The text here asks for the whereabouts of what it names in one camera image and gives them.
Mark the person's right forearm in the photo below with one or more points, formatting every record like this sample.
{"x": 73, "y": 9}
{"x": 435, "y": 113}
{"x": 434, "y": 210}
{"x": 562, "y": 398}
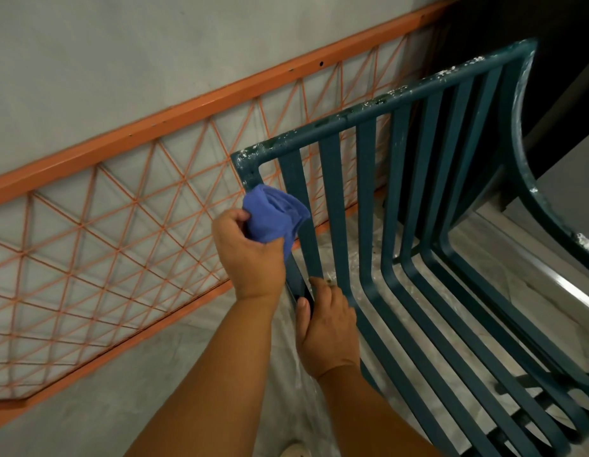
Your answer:
{"x": 370, "y": 423}

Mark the person's left hand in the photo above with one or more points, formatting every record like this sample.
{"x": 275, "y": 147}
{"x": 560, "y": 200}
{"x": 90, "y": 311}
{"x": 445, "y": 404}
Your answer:
{"x": 251, "y": 266}

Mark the person's right hand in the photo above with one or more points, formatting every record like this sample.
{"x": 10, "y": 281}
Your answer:
{"x": 330, "y": 333}

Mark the dark green metal slatted chair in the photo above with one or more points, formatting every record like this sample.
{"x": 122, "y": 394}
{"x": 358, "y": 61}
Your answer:
{"x": 351, "y": 114}

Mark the person's left cream clog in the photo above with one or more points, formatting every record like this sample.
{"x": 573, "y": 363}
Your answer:
{"x": 294, "y": 450}

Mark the black partition panel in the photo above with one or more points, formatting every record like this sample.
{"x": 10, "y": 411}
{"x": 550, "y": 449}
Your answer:
{"x": 561, "y": 42}

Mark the person's left forearm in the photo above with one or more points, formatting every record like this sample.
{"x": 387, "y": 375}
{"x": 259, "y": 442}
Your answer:
{"x": 213, "y": 395}

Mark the blue cleaning cloth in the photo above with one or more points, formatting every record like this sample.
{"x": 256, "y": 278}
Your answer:
{"x": 275, "y": 214}

